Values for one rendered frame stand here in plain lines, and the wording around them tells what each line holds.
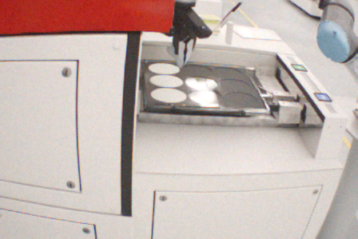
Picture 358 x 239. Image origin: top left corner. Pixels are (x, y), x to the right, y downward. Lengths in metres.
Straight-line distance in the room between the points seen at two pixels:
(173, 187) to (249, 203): 0.23
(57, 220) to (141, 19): 0.50
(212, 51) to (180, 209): 0.67
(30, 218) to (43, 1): 0.53
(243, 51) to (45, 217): 1.03
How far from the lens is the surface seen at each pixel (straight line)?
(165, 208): 1.25
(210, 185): 1.22
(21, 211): 1.06
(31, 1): 0.83
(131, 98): 0.86
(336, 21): 1.25
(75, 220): 1.04
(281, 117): 1.44
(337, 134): 1.34
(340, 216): 1.92
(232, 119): 1.44
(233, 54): 1.73
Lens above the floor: 1.45
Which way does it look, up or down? 24 degrees down
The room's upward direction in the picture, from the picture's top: 6 degrees clockwise
